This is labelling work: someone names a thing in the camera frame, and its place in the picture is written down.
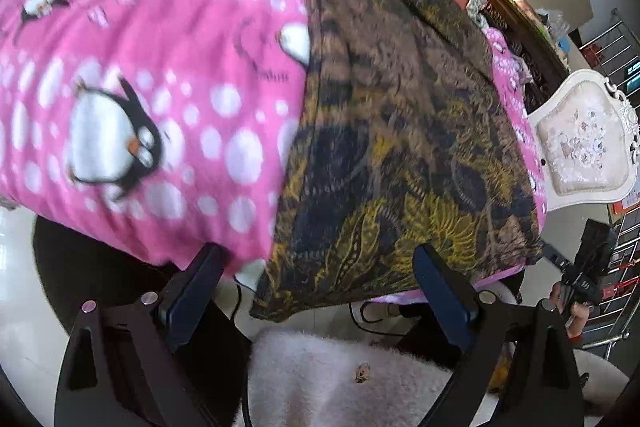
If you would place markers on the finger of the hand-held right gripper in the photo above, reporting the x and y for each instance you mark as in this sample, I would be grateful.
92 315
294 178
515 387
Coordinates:
555 257

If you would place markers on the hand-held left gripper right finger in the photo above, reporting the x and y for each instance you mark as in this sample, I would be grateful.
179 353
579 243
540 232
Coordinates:
442 302

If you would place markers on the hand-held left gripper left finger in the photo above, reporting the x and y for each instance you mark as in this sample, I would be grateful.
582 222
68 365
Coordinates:
187 297

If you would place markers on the dark floral patterned garment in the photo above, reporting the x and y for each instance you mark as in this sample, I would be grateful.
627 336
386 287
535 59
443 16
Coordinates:
400 132

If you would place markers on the person's right hand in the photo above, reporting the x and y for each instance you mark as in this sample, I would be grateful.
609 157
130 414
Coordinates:
575 314

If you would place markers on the white ornate upholstered chair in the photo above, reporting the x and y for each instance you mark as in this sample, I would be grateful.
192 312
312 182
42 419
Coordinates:
582 142

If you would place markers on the pink penguin print blanket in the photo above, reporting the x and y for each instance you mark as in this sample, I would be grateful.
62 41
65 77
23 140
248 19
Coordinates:
150 82

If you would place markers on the dark wooden headboard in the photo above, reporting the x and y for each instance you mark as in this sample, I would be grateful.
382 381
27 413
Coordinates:
530 37

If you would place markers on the pile of plastic bags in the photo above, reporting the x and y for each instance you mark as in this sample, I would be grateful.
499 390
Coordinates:
555 29

